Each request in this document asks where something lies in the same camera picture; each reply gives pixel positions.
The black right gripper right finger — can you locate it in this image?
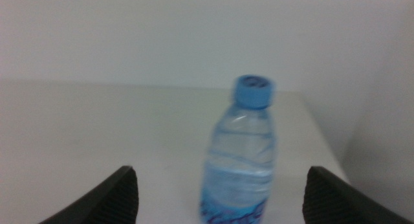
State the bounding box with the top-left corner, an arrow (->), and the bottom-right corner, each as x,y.
302,166 -> 414,224

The blue cap water bottle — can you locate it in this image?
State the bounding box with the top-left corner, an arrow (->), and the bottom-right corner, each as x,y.
199,74 -> 276,224

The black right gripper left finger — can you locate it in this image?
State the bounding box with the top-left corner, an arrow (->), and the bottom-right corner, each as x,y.
38,165 -> 139,224

